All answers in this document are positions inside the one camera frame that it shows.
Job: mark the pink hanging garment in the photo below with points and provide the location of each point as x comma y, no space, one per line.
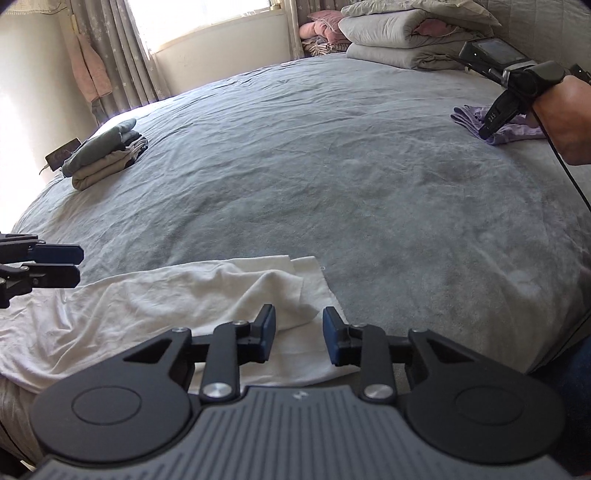
92,69

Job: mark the grey star-print curtain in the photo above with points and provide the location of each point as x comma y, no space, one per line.
124,55
300,18

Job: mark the white lace cloth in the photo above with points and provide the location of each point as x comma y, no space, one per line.
37,7

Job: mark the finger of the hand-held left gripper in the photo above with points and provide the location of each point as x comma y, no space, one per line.
55,276
60,254

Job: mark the small dark hanging object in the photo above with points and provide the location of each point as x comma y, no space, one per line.
97,113

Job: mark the folded cream garment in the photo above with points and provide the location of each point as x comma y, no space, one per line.
101,173

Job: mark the folded grey quilt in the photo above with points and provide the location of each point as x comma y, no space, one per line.
383,30

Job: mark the folded dark garment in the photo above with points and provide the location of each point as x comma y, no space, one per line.
136,150

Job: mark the purple garment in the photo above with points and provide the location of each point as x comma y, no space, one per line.
471,117

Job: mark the grey pillow with pink trim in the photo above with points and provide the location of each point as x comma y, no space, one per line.
415,7

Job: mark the small black smartphone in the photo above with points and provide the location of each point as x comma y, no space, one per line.
62,154

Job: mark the grey quilted headboard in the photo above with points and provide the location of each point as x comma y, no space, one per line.
545,27

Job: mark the striped cloth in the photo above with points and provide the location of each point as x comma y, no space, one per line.
323,48

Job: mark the white pants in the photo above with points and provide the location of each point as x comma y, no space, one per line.
138,300

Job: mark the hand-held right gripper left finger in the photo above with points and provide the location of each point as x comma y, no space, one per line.
268,330

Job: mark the window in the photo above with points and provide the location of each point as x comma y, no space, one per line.
194,18

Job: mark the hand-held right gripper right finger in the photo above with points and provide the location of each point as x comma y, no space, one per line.
330,334

